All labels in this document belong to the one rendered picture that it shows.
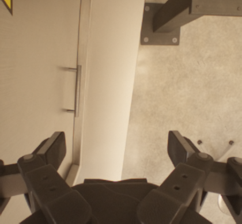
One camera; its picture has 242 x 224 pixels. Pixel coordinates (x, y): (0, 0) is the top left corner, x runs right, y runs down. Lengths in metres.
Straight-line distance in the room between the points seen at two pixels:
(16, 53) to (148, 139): 1.42
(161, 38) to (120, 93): 0.89
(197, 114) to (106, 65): 1.17
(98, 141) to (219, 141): 1.35
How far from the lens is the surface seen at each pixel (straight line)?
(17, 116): 0.28
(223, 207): 1.58
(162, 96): 1.49
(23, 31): 0.28
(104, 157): 0.72
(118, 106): 0.63
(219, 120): 1.74
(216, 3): 0.57
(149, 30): 1.43
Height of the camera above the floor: 1.41
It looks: 75 degrees down
